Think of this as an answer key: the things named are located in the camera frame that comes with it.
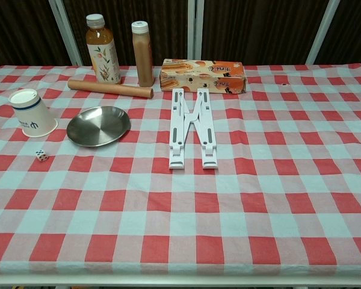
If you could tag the white die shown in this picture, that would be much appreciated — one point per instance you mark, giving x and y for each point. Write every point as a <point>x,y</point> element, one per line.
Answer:
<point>41,156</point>

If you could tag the white paper cup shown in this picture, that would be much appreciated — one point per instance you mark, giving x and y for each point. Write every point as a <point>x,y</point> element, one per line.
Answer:
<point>33,117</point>

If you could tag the orange snack box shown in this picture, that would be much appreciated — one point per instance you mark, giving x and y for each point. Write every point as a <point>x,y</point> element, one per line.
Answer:
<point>204,78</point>

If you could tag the round metal dish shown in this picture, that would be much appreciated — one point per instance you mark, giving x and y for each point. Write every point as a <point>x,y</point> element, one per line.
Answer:
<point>97,126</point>

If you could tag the white folding laptop stand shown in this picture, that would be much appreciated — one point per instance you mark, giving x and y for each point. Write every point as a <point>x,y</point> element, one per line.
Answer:
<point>176,135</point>

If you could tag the red white checkered tablecloth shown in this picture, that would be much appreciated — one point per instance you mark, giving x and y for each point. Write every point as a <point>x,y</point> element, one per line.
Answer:
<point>228,210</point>

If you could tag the wooden rolling pin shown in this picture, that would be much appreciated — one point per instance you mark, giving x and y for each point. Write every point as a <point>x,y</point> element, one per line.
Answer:
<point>108,88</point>

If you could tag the brown drink bottle white cap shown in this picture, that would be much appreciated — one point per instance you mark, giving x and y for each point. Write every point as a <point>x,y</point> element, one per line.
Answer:
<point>143,60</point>

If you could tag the peach tea bottle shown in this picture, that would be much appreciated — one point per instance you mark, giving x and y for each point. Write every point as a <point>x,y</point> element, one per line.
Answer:
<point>103,60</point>

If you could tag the dark brown partition panel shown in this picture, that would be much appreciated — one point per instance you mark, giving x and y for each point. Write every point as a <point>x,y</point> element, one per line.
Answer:
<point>18,30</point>
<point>123,30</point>
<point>355,30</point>
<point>258,30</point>

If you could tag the white partition frame post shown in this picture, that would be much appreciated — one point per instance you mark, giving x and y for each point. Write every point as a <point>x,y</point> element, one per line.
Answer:
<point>322,33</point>
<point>195,30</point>
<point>66,36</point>

